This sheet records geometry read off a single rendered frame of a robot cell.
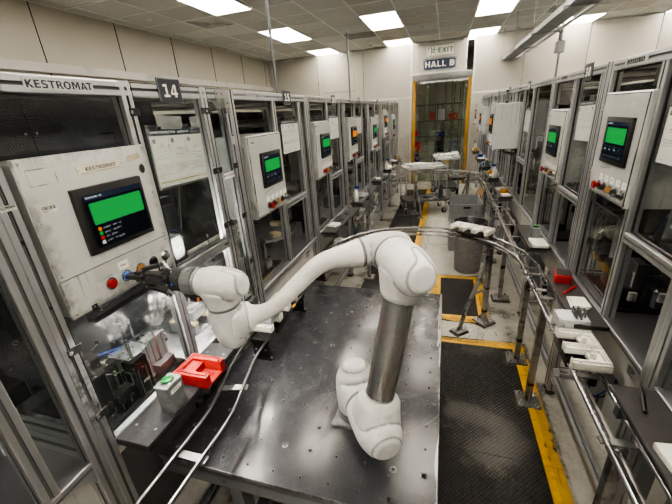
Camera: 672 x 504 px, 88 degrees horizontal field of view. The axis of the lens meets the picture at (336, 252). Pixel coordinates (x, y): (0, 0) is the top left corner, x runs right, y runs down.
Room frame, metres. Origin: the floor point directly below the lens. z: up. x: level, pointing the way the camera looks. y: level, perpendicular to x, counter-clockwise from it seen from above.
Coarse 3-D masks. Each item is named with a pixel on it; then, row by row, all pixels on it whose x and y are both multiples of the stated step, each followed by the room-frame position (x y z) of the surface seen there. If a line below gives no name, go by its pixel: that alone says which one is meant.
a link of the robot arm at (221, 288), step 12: (204, 276) 0.94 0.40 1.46; (216, 276) 0.93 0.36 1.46; (228, 276) 0.93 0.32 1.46; (240, 276) 0.94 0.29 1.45; (204, 288) 0.92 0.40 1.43; (216, 288) 0.91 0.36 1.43; (228, 288) 0.91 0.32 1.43; (240, 288) 0.92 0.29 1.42; (204, 300) 0.93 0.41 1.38; (216, 300) 0.92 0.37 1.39; (228, 300) 0.92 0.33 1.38; (216, 312) 0.93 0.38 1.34
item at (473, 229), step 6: (456, 222) 3.03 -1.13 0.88; (462, 222) 3.02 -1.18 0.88; (450, 228) 2.96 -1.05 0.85; (462, 228) 2.87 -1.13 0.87; (468, 228) 2.91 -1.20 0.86; (474, 228) 2.82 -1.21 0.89; (480, 228) 2.83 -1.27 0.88; (486, 228) 2.80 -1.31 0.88; (492, 228) 2.78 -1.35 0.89; (462, 234) 2.88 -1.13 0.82; (468, 234) 2.83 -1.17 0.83; (474, 234) 2.81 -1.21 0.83; (480, 234) 2.80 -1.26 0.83; (486, 234) 2.70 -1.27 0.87
